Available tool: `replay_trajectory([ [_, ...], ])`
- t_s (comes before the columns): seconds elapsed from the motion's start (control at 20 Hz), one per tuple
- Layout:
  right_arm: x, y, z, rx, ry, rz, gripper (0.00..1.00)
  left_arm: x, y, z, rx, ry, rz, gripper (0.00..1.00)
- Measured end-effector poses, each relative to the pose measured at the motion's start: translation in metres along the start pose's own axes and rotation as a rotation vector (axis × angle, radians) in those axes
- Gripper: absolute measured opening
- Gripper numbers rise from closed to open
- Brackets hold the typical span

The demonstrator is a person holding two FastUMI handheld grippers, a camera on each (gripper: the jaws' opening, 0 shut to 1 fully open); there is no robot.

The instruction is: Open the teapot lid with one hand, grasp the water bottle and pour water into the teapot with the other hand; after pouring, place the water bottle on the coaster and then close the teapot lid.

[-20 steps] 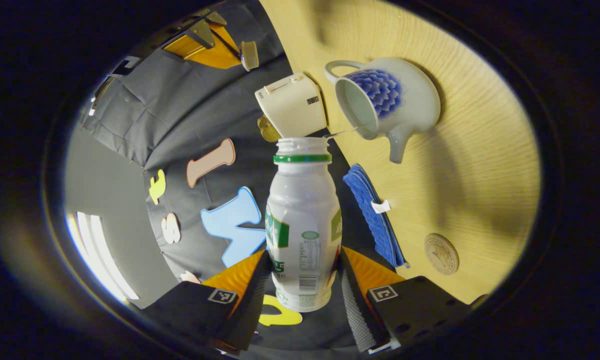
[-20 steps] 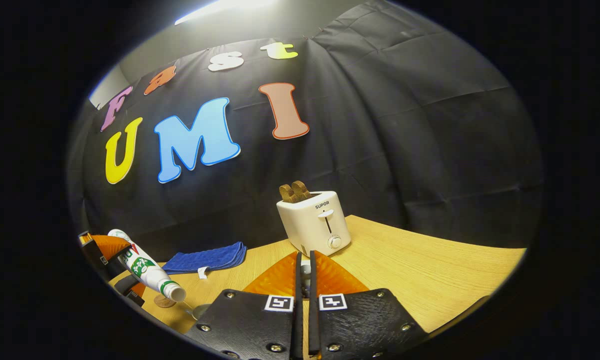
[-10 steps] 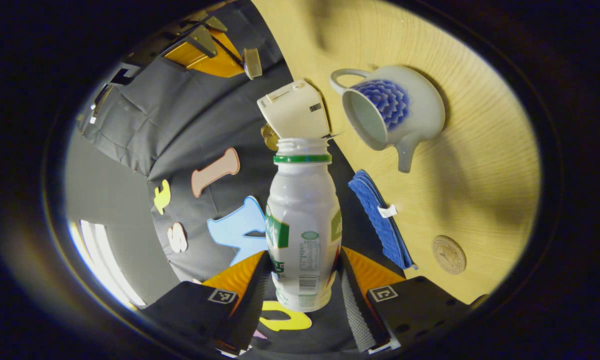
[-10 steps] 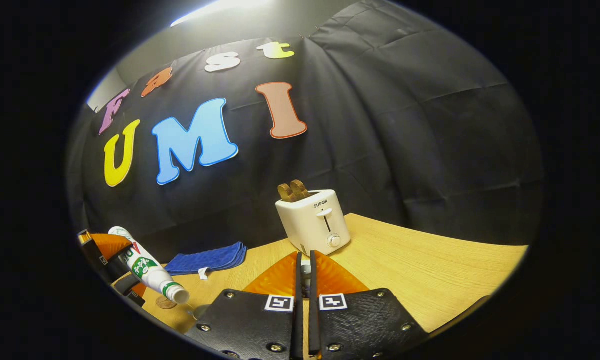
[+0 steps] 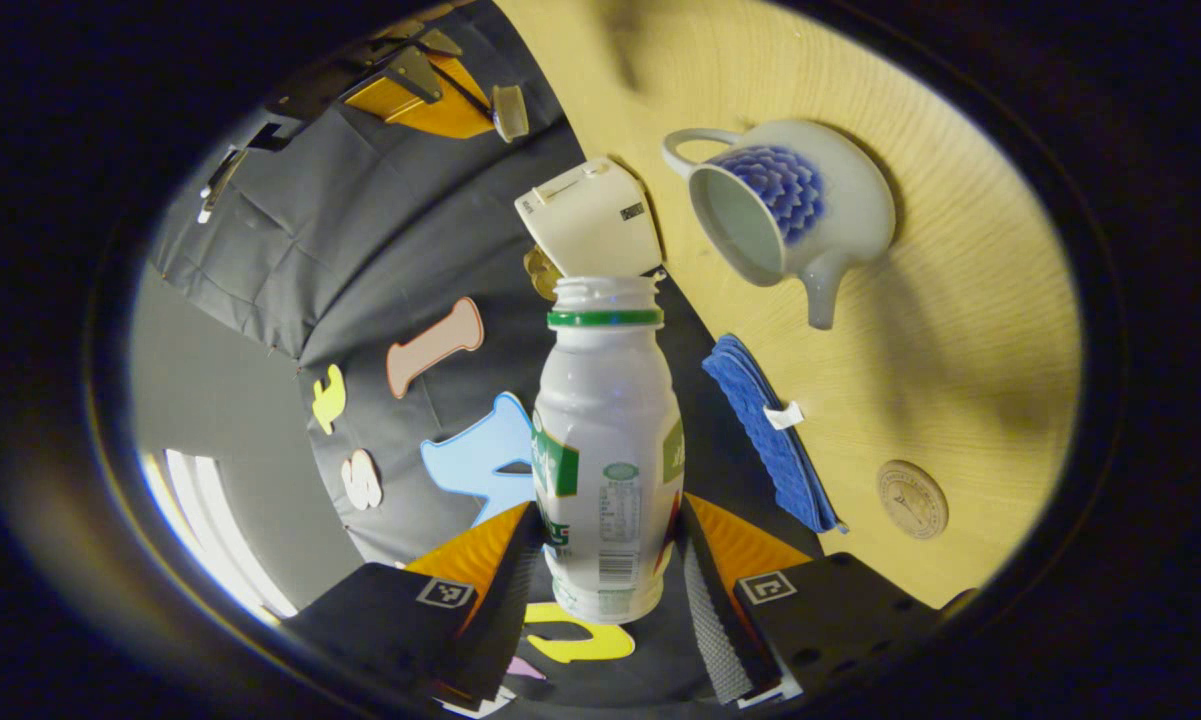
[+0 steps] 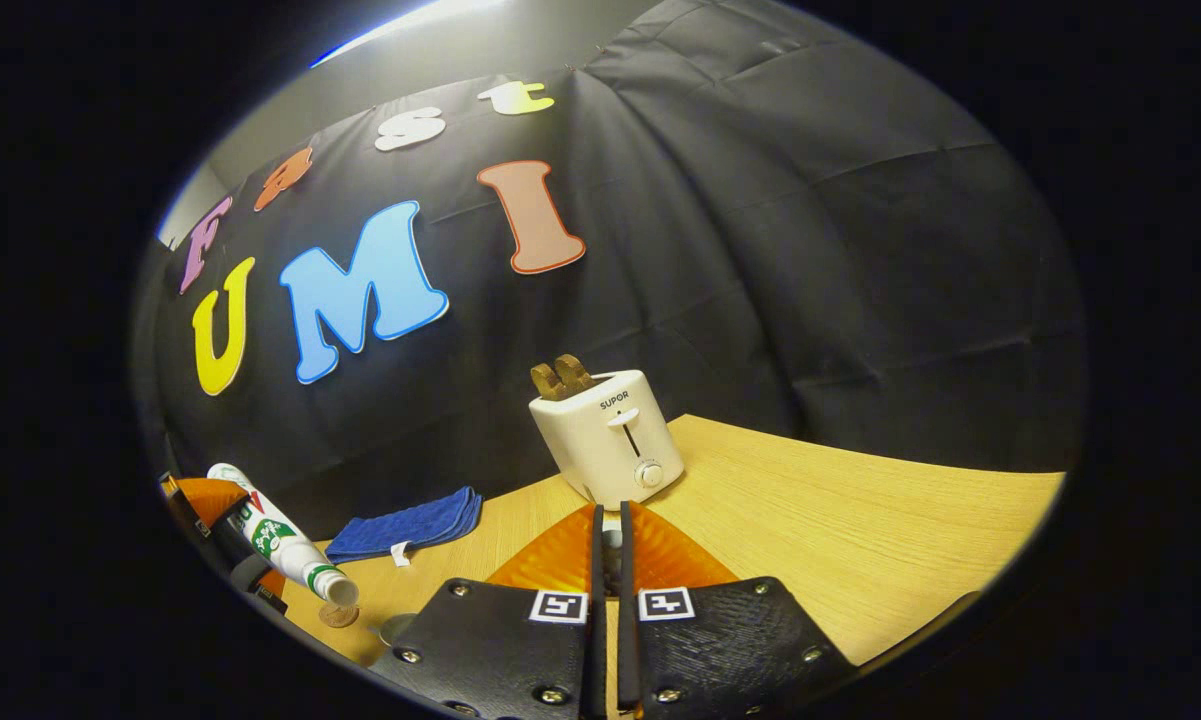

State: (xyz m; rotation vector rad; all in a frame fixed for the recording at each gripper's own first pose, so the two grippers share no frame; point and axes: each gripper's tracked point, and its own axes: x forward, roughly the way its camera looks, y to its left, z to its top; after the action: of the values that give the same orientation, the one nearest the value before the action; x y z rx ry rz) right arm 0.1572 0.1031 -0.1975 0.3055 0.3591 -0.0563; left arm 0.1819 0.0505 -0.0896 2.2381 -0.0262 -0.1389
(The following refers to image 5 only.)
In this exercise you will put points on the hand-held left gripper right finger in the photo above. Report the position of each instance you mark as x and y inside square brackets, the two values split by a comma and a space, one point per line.
[710, 630]

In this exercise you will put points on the white plastic water bottle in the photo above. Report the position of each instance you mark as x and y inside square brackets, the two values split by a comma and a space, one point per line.
[605, 430]

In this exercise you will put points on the brown toast slice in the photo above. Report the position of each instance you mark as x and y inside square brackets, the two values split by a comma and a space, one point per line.
[541, 272]

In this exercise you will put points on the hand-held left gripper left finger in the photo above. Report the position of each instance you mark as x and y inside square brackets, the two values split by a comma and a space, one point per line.
[505, 600]

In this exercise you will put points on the round wooden coaster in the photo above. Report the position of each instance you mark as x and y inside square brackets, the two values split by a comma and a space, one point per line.
[913, 500]

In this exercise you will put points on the folded blue towel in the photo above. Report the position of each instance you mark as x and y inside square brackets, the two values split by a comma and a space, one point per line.
[770, 430]

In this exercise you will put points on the white blue-flowered teacup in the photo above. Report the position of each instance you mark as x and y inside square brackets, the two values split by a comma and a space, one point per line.
[855, 215]

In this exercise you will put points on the white toaster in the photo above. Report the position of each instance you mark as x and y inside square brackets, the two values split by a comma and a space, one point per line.
[595, 220]

